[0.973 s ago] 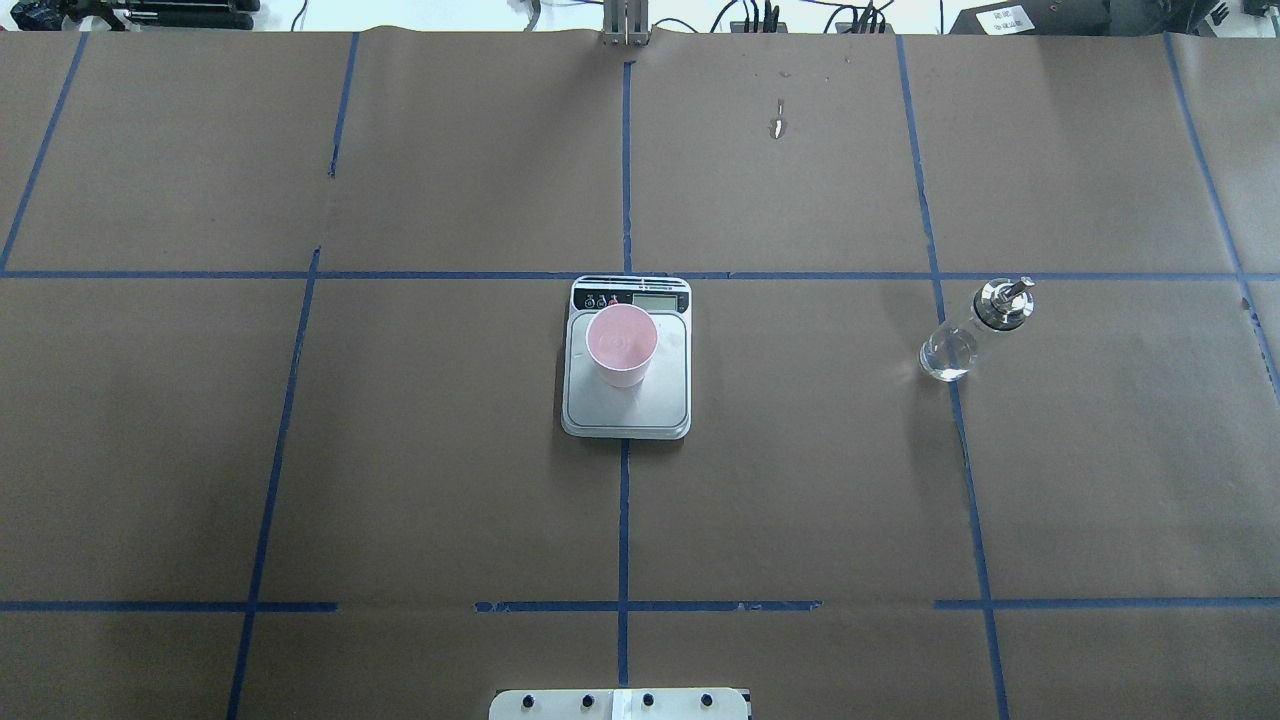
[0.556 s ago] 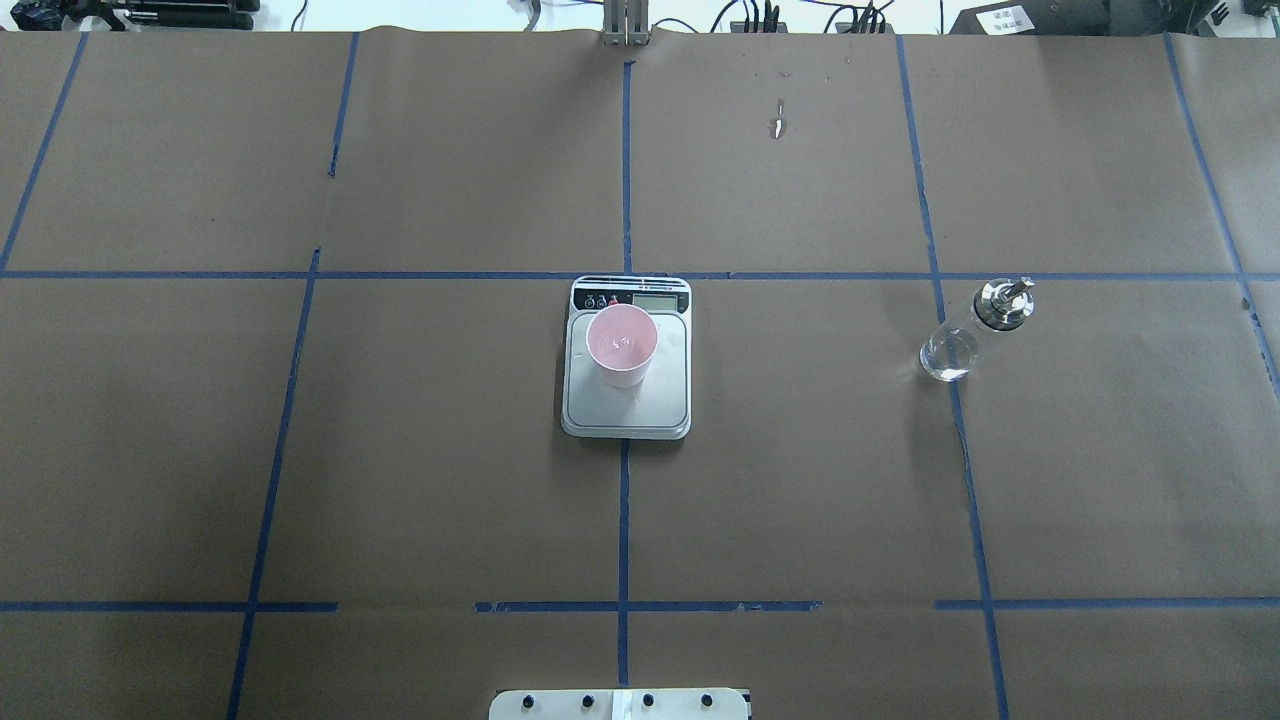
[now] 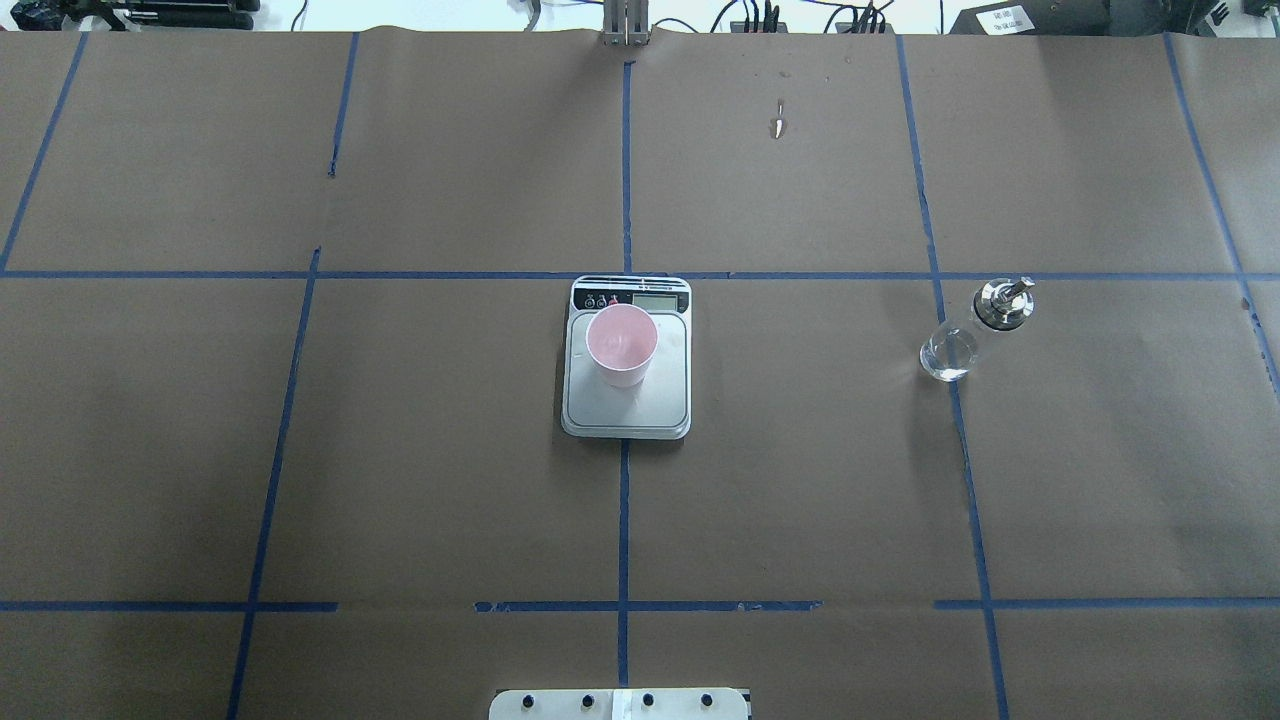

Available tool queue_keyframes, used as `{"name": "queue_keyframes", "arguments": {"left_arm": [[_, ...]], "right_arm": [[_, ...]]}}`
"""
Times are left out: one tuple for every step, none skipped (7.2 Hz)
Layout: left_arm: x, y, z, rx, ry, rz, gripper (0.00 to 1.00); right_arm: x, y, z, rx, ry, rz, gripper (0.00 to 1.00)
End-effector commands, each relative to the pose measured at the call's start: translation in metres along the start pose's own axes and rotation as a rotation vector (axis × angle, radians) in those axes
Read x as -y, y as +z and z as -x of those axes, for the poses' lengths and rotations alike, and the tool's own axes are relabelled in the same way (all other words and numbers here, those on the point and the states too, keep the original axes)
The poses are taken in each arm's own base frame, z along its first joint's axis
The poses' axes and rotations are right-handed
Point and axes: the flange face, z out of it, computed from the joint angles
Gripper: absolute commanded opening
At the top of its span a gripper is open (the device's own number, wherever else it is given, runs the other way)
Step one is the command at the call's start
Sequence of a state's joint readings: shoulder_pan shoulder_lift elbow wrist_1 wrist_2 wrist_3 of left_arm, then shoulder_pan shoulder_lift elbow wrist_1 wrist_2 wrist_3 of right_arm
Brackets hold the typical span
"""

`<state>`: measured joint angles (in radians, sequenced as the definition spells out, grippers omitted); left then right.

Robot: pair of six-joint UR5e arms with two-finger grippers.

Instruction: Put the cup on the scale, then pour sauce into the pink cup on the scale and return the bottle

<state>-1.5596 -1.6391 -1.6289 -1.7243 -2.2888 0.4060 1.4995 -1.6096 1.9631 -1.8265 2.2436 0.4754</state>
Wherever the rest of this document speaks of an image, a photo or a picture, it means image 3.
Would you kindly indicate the glass sauce dispenser bottle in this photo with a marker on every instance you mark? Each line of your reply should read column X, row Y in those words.
column 998, row 309

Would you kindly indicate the digital kitchen scale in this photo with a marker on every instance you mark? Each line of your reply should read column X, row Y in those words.
column 660, row 407

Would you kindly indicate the blue tape grid lines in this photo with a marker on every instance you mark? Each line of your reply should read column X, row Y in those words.
column 373, row 374

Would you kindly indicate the black box with label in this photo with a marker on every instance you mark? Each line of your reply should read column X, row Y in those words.
column 1068, row 18

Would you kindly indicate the aluminium frame post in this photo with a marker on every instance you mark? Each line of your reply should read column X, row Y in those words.
column 626, row 23

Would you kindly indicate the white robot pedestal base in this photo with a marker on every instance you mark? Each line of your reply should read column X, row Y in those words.
column 622, row 703

